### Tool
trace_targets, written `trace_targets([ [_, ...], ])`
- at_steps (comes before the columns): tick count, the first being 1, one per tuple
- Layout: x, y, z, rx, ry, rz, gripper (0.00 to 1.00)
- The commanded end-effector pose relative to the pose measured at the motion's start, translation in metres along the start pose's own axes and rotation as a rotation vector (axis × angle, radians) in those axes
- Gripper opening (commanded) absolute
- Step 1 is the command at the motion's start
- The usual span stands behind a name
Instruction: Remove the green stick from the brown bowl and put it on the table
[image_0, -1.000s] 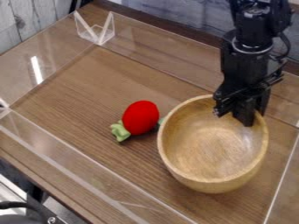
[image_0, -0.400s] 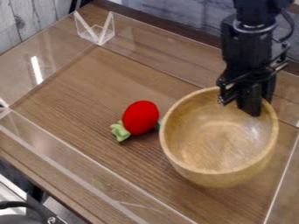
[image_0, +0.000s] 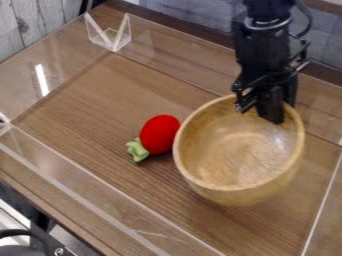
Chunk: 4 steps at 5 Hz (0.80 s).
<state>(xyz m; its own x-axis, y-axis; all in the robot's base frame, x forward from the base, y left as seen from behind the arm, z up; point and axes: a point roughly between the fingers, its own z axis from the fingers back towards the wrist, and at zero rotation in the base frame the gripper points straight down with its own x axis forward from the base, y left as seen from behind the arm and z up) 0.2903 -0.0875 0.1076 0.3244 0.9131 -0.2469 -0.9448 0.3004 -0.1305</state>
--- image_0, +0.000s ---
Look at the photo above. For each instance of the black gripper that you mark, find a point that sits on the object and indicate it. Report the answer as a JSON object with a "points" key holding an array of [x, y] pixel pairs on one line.
{"points": [[272, 54]]}

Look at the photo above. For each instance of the light wooden bowl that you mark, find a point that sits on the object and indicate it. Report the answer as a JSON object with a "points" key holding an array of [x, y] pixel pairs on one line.
{"points": [[235, 157]]}

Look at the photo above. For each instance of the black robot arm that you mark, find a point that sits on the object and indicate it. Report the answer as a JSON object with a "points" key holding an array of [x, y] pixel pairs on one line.
{"points": [[274, 8]]}

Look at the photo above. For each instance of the red plush strawberry toy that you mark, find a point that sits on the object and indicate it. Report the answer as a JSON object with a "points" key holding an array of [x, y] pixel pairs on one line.
{"points": [[155, 138]]}

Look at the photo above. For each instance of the clear acrylic corner bracket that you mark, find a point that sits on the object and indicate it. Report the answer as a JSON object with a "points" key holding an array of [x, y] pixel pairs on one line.
{"points": [[110, 38]]}

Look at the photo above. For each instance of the black metal bracket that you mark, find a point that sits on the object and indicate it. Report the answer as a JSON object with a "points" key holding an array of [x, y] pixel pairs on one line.
{"points": [[47, 243]]}

